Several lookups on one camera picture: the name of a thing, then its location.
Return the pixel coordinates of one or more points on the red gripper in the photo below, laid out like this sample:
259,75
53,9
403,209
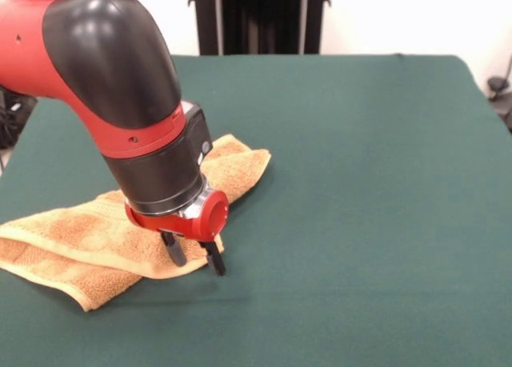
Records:
200,221

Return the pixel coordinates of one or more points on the orange terry towel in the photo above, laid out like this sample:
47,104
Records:
100,243

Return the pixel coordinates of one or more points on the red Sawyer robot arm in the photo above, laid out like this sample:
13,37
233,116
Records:
100,83

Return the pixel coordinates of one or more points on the dark green table cloth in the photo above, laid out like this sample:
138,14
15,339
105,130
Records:
360,183

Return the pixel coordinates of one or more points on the small black stand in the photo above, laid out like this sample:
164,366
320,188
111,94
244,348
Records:
498,85

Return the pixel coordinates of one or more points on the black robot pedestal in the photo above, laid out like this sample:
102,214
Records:
260,19

